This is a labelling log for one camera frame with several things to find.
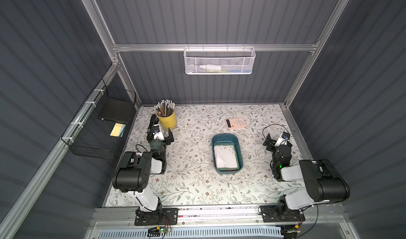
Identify green floral stationery paper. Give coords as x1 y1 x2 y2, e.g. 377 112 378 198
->
214 145 240 171

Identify teal plastic storage box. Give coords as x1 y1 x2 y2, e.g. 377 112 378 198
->
211 133 244 175

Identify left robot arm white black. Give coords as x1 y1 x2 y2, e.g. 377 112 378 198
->
112 124 174 213

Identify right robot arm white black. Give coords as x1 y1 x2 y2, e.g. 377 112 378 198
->
261 132 350 221

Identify yellow pencil cup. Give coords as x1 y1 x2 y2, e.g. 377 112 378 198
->
158 112 177 130

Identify black stapler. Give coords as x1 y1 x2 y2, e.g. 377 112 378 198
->
148 114 159 132

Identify bundle of pencils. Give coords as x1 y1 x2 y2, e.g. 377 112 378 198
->
154 100 176 117

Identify pink calculator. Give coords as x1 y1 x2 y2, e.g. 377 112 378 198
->
225 117 246 129

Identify yellow sticky note pad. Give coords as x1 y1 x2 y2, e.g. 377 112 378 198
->
110 123 126 137

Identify black notebook in basket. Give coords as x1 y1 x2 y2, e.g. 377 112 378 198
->
98 97 134 124

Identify white bottle in basket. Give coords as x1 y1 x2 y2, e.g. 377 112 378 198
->
199 64 222 72

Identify small green circuit board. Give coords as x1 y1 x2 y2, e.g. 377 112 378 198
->
147 227 172 238

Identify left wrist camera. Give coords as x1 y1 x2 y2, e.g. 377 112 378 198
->
152 125 165 141

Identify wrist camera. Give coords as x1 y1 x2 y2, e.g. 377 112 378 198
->
152 125 165 141
275 132 290 147

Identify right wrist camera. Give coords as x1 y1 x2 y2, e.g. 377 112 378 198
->
275 132 290 147

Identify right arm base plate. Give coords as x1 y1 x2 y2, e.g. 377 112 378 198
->
259 205 306 224

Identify black wire wall basket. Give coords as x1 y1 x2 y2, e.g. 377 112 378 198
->
62 85 136 160

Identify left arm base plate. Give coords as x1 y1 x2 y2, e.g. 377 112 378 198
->
134 208 179 226

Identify white wire mesh basket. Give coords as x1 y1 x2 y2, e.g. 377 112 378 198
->
184 46 256 75

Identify white perforated cable tray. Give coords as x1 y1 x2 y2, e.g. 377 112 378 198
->
96 225 284 239

